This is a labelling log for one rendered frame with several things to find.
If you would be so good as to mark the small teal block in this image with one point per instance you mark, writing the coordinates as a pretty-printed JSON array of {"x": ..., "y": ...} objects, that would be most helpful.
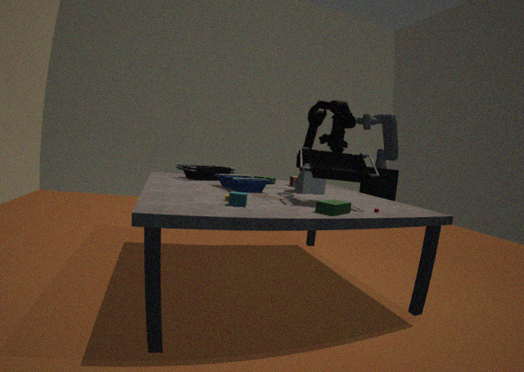
[{"x": 237, "y": 199}]

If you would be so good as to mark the green rectangular block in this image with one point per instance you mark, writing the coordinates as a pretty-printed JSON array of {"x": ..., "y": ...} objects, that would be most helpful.
[
  {"x": 268, "y": 178},
  {"x": 332, "y": 207}
]

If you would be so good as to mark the blue plastic tray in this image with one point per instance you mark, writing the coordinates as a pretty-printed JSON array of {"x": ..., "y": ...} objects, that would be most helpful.
[{"x": 243, "y": 186}]

